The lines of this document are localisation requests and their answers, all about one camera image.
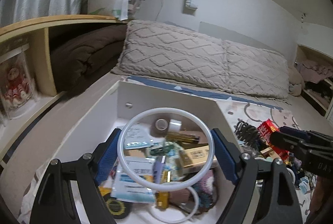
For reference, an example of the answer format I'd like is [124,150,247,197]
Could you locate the red coupon packet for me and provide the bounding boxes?
[257,119,289,160]

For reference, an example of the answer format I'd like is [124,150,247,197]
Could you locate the white plastic ring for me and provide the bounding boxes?
[116,107,216,192]
[152,184,200,223]

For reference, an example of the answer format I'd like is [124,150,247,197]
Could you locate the crochet purple blue coaster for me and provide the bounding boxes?
[192,169,219,215]

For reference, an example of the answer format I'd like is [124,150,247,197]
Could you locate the black hair claw clip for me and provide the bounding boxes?
[235,120,260,146]

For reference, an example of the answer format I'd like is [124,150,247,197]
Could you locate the small beige cushion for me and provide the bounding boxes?
[288,66,305,97]

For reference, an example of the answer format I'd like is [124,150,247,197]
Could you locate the blue white medicine sachet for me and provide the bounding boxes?
[111,156,156,204]

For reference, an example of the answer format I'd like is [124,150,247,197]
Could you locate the closet clothes pile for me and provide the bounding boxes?
[294,58,333,108]

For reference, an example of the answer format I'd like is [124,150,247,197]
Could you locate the yellow tissue pack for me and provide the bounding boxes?
[179,145,209,173]

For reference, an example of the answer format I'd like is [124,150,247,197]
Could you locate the gold black lighter box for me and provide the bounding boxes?
[166,131,200,144]

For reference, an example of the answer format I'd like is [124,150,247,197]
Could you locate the right beige textured pillow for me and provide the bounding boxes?
[223,40,289,99]

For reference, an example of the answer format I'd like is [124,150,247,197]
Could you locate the beige textured pillow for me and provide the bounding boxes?
[223,40,289,99]
[112,20,229,90]

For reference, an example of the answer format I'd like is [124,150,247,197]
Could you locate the light blue wipe packet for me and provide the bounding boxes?
[124,124,153,150]

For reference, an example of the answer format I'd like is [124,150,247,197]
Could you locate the purple marker pen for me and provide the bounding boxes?
[153,155,166,184]

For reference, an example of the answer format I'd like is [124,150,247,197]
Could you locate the white tape roll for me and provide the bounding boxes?
[168,119,182,133]

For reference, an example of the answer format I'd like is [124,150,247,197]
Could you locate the clear box with doll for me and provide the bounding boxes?
[1,45,38,119]

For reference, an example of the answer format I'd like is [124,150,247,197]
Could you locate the white storage box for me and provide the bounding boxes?
[0,80,240,224]

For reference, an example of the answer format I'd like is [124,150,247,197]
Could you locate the brown tape roll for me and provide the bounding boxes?
[155,118,169,132]

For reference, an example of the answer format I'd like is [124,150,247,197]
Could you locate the brown folded blanket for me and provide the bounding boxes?
[49,24,127,95]

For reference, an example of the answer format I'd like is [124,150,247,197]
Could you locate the wooden shelf unit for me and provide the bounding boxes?
[1,14,126,165]

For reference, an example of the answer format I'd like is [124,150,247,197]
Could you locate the left beige textured pillow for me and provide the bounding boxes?
[112,20,229,90]

